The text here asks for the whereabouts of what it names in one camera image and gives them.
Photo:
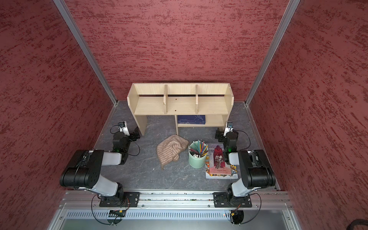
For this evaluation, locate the corner aluminium post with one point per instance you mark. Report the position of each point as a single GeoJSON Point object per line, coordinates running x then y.
{"type": "Point", "coordinates": [68, 18]}
{"type": "Point", "coordinates": [282, 27]}

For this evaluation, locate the dark blue book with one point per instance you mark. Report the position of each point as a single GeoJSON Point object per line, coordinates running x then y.
{"type": "Point", "coordinates": [191, 119]}

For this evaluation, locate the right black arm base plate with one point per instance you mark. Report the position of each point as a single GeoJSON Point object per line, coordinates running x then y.
{"type": "Point", "coordinates": [224, 200]}

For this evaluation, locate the pink striped knitted cloth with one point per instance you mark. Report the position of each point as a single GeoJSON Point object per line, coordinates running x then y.
{"type": "Point", "coordinates": [169, 149]}

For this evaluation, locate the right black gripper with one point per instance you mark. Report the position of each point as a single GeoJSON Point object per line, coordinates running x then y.
{"type": "Point", "coordinates": [219, 134]}

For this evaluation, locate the right corner aluminium post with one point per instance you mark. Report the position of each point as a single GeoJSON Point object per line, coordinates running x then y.
{"type": "Point", "coordinates": [282, 27]}

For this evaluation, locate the mint green pencil cup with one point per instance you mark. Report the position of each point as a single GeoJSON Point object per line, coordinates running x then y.
{"type": "Point", "coordinates": [197, 162]}

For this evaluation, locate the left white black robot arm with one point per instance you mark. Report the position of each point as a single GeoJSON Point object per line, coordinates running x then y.
{"type": "Point", "coordinates": [83, 171]}

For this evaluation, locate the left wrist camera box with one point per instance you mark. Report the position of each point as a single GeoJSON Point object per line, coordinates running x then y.
{"type": "Point", "coordinates": [123, 128]}

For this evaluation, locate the bundle of coloured pencils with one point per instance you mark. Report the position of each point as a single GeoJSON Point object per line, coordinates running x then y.
{"type": "Point", "coordinates": [198, 149]}

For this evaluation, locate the left corner aluminium post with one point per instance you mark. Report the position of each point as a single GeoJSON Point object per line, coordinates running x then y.
{"type": "Point", "coordinates": [68, 18]}

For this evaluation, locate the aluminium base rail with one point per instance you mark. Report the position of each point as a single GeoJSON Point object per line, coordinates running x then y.
{"type": "Point", "coordinates": [176, 199]}

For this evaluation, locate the light wooden bookshelf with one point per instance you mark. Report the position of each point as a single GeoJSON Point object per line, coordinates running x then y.
{"type": "Point", "coordinates": [213, 100]}

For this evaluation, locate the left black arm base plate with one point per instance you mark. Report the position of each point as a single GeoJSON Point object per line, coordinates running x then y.
{"type": "Point", "coordinates": [128, 199]}

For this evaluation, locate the colourful picture book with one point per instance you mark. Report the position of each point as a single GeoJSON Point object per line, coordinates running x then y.
{"type": "Point", "coordinates": [215, 165]}

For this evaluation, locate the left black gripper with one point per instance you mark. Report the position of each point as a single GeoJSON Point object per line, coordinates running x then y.
{"type": "Point", "coordinates": [132, 134]}

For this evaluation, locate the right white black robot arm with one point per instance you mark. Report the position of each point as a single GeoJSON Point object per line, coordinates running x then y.
{"type": "Point", "coordinates": [256, 171]}

